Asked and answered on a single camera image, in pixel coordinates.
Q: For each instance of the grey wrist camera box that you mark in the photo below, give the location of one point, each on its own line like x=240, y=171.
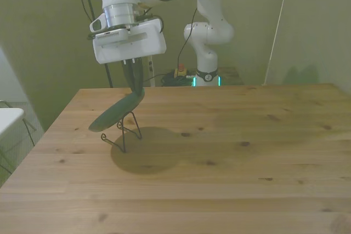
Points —
x=109, y=36

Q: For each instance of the white side table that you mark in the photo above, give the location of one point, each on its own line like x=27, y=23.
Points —
x=8, y=119

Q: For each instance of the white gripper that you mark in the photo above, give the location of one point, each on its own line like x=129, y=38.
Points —
x=140, y=43

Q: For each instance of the white vertical strip pole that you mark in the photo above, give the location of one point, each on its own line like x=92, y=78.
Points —
x=150, y=69

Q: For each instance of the dark green round plate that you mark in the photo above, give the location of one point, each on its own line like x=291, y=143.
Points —
x=115, y=113

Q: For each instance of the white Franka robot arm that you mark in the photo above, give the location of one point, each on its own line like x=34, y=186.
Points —
x=208, y=34

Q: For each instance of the yellow emergency stop button box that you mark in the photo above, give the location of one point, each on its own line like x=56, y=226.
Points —
x=180, y=71

